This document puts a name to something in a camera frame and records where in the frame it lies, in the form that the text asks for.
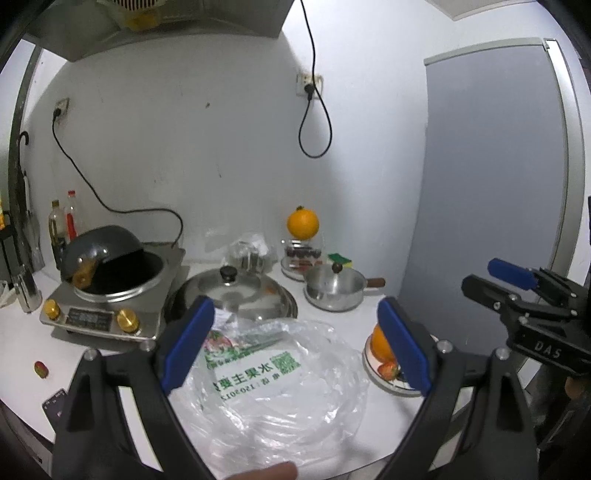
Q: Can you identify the large orange with stem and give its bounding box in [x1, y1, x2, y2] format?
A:
[370, 324, 397, 363]

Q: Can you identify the fingertip at bottom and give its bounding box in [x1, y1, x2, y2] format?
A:
[228, 462, 298, 480]

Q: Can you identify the white plate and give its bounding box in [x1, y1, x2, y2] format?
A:
[362, 336, 421, 398]

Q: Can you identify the smartphone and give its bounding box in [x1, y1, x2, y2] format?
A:
[42, 389, 67, 429]

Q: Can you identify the small steel pot with lid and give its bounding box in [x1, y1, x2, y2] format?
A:
[304, 263, 386, 313]

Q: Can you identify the green yellow sponge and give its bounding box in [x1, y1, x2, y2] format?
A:
[328, 253, 353, 268]

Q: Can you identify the grey door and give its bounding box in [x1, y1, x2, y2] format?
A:
[399, 38, 584, 347]

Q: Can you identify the clear fruit container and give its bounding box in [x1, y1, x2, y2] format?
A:
[280, 239, 325, 282]

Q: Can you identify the steel induction cooker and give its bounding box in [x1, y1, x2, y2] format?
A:
[39, 244, 185, 342]

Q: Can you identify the clear printed plastic bag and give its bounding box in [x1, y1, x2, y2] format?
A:
[169, 311, 369, 477]

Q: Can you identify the orange atop container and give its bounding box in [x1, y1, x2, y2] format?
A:
[287, 206, 320, 241]

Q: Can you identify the steel cup at left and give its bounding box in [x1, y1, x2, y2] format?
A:
[12, 265, 42, 314]

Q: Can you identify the large steel wok lid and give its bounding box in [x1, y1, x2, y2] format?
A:
[164, 265, 298, 321]

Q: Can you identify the red-capped sauce bottle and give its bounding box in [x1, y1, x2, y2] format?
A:
[64, 190, 79, 241]

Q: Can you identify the oil bottle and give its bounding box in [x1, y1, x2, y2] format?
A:
[48, 200, 67, 270]

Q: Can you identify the range hood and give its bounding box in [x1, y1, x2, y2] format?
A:
[24, 0, 293, 62]

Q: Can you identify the black wok wooden handle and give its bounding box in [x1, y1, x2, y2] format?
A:
[60, 225, 143, 290]

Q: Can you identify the hanging black cable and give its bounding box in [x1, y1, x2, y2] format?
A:
[297, 0, 334, 159]

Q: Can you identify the wall socket with plug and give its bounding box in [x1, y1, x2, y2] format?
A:
[295, 72, 324, 100]

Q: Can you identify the wall socket left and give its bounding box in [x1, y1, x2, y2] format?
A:
[53, 98, 69, 121]

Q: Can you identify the black power cable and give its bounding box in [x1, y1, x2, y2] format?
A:
[51, 108, 185, 250]

